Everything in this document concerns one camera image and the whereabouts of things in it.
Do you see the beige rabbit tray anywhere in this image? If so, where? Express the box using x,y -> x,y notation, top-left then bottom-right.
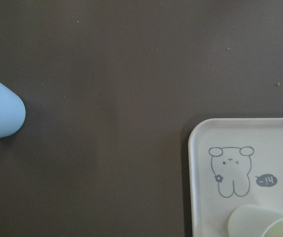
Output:
188,118 -> 283,237

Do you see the blue plastic cup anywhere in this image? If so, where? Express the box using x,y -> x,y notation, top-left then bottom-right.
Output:
0,83 -> 26,138

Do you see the cream plastic cup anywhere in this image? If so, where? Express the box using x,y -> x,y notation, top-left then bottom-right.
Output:
227,205 -> 283,237

